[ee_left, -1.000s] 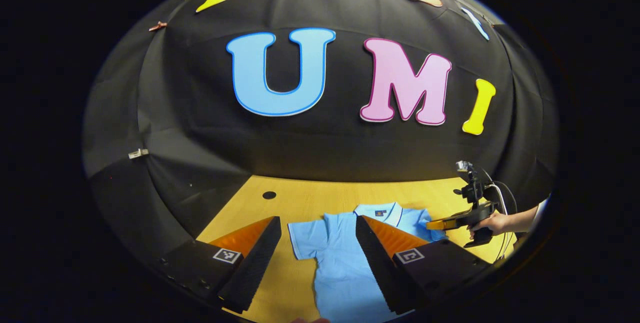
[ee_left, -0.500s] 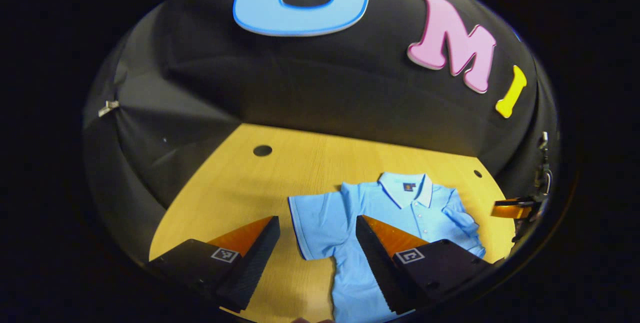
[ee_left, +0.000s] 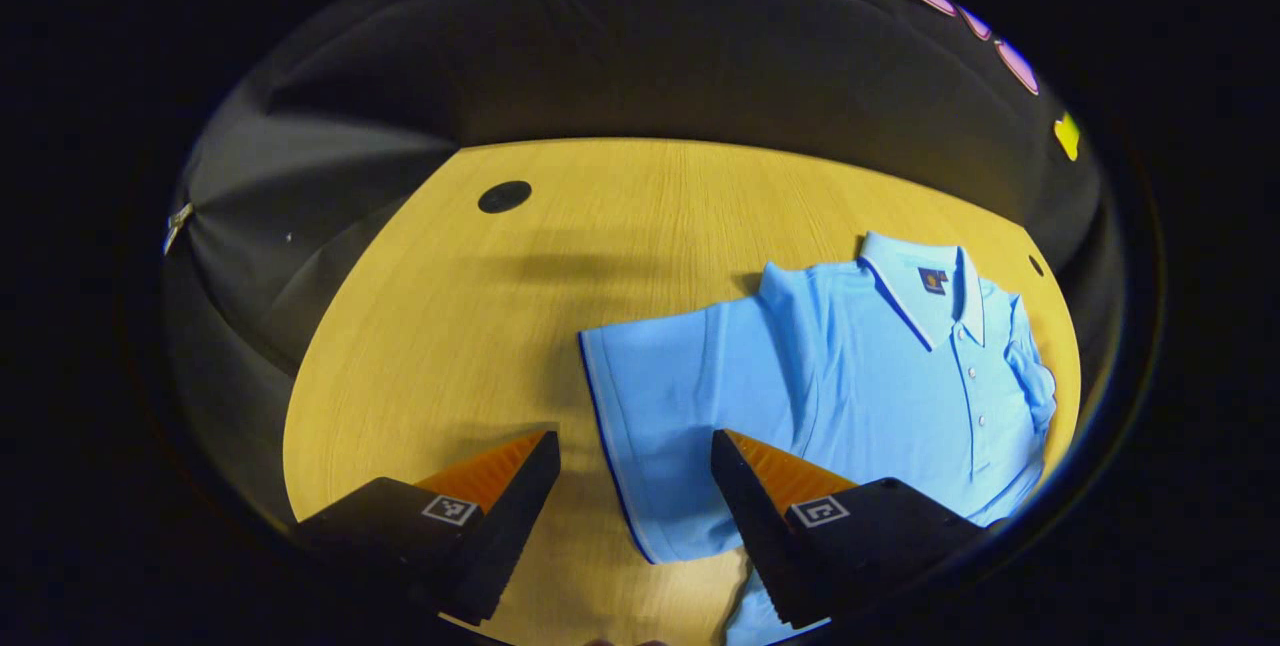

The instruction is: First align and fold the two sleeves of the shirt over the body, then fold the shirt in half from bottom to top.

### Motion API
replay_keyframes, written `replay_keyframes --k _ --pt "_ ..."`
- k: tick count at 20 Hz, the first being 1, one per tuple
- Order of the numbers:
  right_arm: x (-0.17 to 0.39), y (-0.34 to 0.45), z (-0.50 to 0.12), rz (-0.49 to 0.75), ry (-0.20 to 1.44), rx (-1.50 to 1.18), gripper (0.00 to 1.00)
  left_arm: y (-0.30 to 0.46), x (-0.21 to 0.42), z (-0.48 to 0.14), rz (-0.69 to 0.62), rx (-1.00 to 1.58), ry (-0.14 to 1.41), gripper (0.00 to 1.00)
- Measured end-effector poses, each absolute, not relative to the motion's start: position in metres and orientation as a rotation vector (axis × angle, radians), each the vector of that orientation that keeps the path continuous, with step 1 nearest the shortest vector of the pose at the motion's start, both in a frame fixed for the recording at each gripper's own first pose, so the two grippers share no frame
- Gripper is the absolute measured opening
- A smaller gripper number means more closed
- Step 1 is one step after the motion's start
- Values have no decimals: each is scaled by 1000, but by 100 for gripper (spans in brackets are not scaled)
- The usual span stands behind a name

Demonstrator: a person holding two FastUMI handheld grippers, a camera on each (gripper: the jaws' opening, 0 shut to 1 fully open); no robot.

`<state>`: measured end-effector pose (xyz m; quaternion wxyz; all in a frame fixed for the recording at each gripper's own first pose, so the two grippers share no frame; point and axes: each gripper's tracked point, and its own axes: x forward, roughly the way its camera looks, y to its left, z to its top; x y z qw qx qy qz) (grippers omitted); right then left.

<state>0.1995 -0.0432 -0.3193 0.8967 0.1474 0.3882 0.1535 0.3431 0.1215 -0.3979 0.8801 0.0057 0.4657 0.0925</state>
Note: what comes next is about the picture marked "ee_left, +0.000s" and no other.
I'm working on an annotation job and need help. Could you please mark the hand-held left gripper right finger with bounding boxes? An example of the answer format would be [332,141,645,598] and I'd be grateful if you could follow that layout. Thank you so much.
[710,429,1006,630]

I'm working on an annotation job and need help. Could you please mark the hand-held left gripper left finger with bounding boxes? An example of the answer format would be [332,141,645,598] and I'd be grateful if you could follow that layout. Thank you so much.
[292,428,562,627]

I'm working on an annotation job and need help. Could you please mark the light blue T-shirt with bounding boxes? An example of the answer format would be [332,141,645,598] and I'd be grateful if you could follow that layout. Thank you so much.
[578,231,1058,646]

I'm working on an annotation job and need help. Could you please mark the large black table grommet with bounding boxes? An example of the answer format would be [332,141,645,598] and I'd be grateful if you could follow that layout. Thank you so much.
[477,180,533,215]

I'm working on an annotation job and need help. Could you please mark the metal cloth clip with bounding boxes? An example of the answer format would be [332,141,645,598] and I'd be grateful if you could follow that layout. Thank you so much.
[163,203,195,255]

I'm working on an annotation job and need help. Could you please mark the black backdrop cloth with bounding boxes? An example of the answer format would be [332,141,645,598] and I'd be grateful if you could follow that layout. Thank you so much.
[160,0,1131,527]

